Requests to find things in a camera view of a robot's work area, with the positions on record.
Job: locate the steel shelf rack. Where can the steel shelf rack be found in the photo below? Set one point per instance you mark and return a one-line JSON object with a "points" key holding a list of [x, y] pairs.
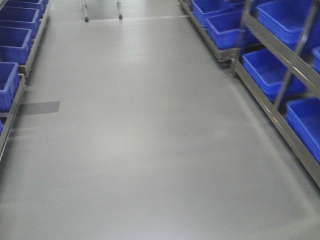
{"points": [[24, 71], [274, 48]]}

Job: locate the right steel shelf rack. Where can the right steel shelf rack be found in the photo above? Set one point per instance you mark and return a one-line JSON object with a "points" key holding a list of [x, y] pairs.
{"points": [[274, 48]]}

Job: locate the left steel shelf rack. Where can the left steel shelf rack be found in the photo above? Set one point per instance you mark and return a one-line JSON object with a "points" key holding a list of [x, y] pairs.
{"points": [[24, 71]]}

